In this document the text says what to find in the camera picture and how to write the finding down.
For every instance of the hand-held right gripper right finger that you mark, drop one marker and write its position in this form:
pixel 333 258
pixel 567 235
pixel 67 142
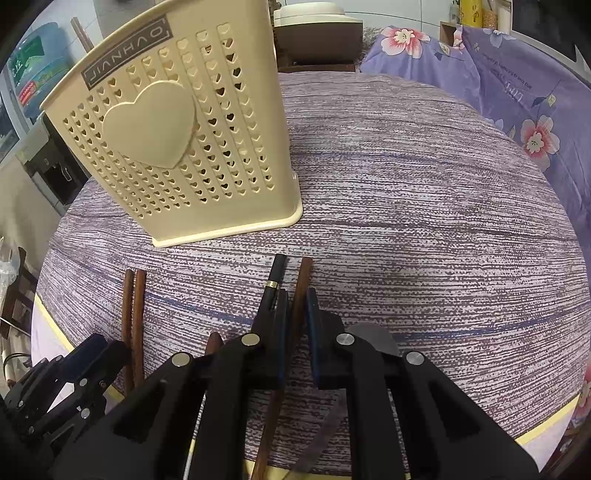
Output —
pixel 315 341

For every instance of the tan storage jar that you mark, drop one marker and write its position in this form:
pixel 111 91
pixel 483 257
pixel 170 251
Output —
pixel 490 14

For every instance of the small dark wooden stool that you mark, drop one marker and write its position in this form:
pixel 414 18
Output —
pixel 21 286

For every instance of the black chopstick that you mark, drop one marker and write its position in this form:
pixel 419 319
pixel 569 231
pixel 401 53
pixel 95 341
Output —
pixel 276 272

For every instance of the white lidded brown pot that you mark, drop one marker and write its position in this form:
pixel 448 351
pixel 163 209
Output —
pixel 318 32

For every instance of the grey water dispenser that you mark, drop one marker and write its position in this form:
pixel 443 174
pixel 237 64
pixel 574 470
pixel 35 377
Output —
pixel 51 166

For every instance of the purple floral cloth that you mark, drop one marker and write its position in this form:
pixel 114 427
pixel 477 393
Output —
pixel 508 83

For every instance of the blue water bottle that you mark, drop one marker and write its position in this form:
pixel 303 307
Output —
pixel 41 69

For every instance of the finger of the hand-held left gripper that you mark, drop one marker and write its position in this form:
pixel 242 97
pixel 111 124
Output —
pixel 85 350
pixel 104 369

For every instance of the cream plastic utensil holder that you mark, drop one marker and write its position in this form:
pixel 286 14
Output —
pixel 152 115

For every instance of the small wooden box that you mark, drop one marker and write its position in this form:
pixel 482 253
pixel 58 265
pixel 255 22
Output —
pixel 449 34

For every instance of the yellow printed roll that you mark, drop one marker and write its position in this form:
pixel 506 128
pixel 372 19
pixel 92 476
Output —
pixel 468 11

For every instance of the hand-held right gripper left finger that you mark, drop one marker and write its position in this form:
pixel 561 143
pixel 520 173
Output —
pixel 280 341

